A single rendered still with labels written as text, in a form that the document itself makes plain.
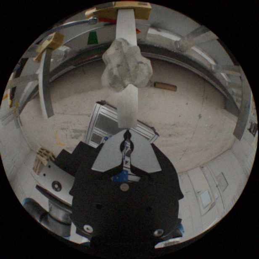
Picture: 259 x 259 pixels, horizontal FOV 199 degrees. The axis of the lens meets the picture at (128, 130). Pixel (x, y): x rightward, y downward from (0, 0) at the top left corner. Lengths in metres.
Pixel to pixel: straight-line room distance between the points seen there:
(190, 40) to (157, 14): 0.23
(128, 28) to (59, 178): 0.36
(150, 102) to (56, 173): 1.05
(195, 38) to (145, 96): 0.87
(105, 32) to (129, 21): 0.13
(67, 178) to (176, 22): 0.77
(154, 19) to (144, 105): 0.93
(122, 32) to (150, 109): 0.97
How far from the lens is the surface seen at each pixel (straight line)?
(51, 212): 0.44
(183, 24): 0.56
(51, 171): 0.28
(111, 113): 0.79
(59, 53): 0.42
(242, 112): 0.23
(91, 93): 1.09
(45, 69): 0.30
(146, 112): 1.03
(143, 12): 0.24
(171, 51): 0.37
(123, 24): 0.17
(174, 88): 1.06
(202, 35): 0.31
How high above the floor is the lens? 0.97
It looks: 60 degrees down
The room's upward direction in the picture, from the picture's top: 178 degrees counter-clockwise
